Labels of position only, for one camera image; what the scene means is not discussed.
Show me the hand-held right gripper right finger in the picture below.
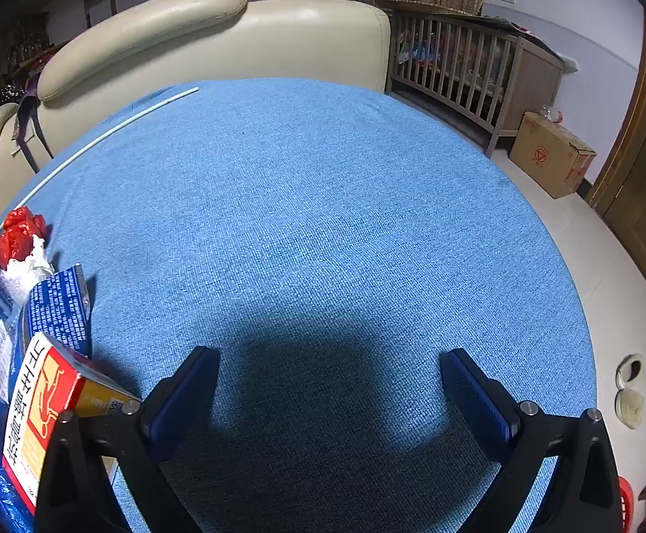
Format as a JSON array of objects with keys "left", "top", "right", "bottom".
[{"left": 439, "top": 348, "right": 623, "bottom": 533}]

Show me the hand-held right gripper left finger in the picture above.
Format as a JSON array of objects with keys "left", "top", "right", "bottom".
[{"left": 34, "top": 345, "right": 222, "bottom": 533}]

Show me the red and yellow box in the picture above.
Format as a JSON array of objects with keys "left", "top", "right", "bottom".
[{"left": 2, "top": 332, "right": 143, "bottom": 514}]

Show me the blue carton with silver lining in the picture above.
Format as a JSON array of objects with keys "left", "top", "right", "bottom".
[{"left": 23, "top": 265, "right": 96, "bottom": 359}]

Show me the red plastic mesh basket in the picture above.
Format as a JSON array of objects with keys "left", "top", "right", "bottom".
[{"left": 614, "top": 476, "right": 636, "bottom": 533}]

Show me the red and white plastic bag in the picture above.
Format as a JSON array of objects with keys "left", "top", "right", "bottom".
[{"left": 4, "top": 236, "right": 57, "bottom": 306}]

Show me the blue woven cloth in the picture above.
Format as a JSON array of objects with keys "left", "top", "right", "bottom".
[{"left": 0, "top": 78, "right": 598, "bottom": 533}]

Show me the brown cardboard box red print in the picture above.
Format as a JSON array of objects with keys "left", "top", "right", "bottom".
[{"left": 508, "top": 111, "right": 597, "bottom": 199}]

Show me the thin white rod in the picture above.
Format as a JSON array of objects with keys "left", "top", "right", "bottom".
[{"left": 15, "top": 87, "right": 200, "bottom": 215}]

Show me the wooden crib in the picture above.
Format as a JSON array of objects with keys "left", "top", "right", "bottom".
[{"left": 384, "top": 8, "right": 565, "bottom": 156}]

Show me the cream leather sofa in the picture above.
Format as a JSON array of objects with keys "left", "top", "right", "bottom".
[{"left": 0, "top": 0, "right": 392, "bottom": 228}]

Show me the black bag strap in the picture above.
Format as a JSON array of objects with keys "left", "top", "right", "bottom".
[{"left": 15, "top": 75, "right": 54, "bottom": 174}]

